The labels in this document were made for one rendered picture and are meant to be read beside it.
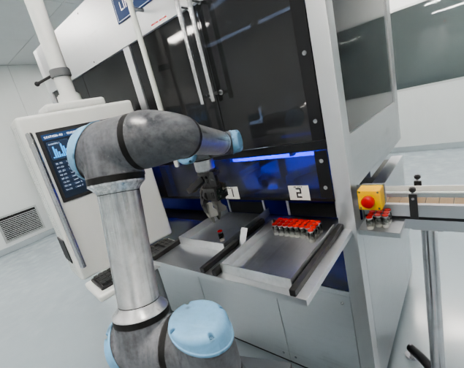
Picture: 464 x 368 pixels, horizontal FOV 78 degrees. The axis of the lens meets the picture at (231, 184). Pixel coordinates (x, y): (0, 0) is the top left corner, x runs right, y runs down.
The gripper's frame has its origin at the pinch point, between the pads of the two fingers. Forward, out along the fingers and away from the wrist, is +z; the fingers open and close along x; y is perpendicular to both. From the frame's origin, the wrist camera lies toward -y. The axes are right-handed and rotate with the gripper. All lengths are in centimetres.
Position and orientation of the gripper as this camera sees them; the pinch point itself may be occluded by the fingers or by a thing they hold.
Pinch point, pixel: (214, 217)
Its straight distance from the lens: 116.2
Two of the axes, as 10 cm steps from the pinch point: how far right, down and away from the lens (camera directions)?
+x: 6.0, -3.4, 7.3
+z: 2.3, 9.4, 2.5
